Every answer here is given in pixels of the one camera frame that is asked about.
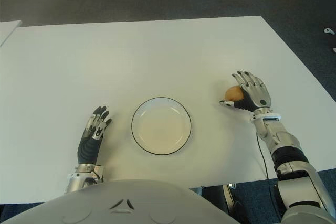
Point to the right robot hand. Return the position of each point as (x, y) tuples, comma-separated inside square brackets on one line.
[(256, 93)]

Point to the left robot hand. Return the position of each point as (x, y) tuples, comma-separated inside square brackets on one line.
[(89, 148)]

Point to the yellow-red apple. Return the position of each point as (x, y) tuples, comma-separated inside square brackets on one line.
[(232, 93)]

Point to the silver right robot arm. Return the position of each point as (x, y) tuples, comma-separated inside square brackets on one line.
[(288, 142)]

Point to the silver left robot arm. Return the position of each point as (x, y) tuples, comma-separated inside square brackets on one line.
[(78, 179)]

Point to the white plate with black rim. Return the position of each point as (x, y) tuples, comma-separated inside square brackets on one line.
[(161, 129)]

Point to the grey robot torso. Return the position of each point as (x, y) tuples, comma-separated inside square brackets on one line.
[(126, 203)]

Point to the small white floor object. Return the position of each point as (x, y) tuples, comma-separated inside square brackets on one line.
[(328, 31)]

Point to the black table leg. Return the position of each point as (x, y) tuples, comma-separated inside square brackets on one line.
[(231, 200)]

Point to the white side table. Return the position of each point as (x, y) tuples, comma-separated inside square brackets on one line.
[(8, 30)]

